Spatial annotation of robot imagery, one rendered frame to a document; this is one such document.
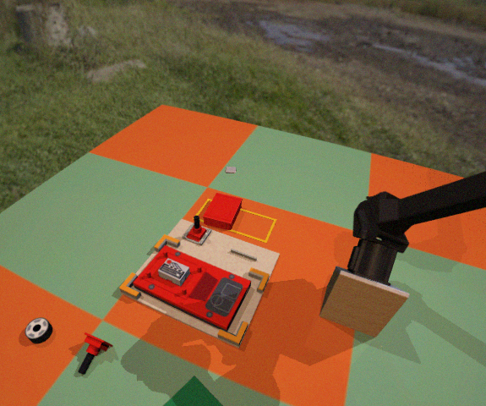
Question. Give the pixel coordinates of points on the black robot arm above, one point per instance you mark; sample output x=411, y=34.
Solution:
x=387, y=217

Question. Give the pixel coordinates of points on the black toy tyre with grey wheel hub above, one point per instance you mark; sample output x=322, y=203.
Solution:
x=38, y=330

